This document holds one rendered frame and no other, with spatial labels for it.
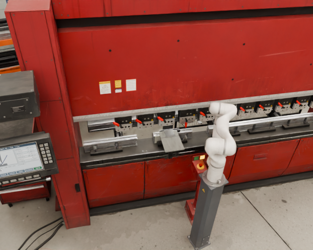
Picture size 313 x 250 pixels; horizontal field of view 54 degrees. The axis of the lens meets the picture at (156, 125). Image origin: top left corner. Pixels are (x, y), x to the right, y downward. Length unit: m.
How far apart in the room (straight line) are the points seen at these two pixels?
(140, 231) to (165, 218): 0.30
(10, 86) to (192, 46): 1.34
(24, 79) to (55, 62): 0.25
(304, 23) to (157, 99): 1.35
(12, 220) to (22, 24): 2.32
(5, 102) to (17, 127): 1.31
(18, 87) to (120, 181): 1.58
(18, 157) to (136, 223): 1.70
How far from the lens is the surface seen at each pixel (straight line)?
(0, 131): 3.27
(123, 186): 3.23
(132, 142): 2.96
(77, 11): 2.22
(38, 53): 2.14
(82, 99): 2.57
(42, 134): 2.14
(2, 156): 2.21
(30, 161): 2.25
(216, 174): 2.51
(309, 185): 4.31
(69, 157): 2.71
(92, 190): 3.21
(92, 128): 3.13
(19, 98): 1.95
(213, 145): 2.30
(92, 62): 2.40
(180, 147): 2.83
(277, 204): 3.95
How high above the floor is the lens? 2.97
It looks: 40 degrees down
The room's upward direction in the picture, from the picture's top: 3 degrees clockwise
